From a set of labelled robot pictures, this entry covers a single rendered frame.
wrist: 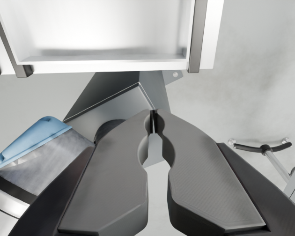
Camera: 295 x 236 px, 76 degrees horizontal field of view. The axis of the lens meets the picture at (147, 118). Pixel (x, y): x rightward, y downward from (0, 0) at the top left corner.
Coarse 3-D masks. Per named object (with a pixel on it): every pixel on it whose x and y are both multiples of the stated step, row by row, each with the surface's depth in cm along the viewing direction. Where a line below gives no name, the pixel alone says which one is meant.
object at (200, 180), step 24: (168, 120) 11; (168, 144) 9; (192, 144) 9; (192, 168) 8; (216, 168) 8; (168, 192) 7; (192, 192) 7; (216, 192) 7; (240, 192) 7; (192, 216) 6; (216, 216) 6; (240, 216) 6
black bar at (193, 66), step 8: (200, 0) 26; (200, 8) 26; (200, 16) 27; (192, 24) 27; (200, 24) 27; (192, 32) 28; (200, 32) 28; (192, 40) 28; (200, 40) 28; (192, 48) 29; (200, 48) 29; (192, 56) 30; (200, 56) 30; (192, 64) 30; (192, 72) 31
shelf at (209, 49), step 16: (208, 0) 27; (208, 16) 29; (208, 32) 30; (0, 48) 31; (208, 48) 31; (0, 64) 32; (48, 64) 32; (64, 64) 32; (80, 64) 32; (96, 64) 32; (112, 64) 32; (128, 64) 32; (144, 64) 32; (160, 64) 32; (176, 64) 32; (208, 64) 32
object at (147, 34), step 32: (0, 0) 25; (32, 0) 27; (64, 0) 27; (96, 0) 27; (128, 0) 27; (160, 0) 27; (192, 0) 24; (32, 32) 29; (64, 32) 29; (96, 32) 29; (128, 32) 29; (160, 32) 29; (32, 64) 29
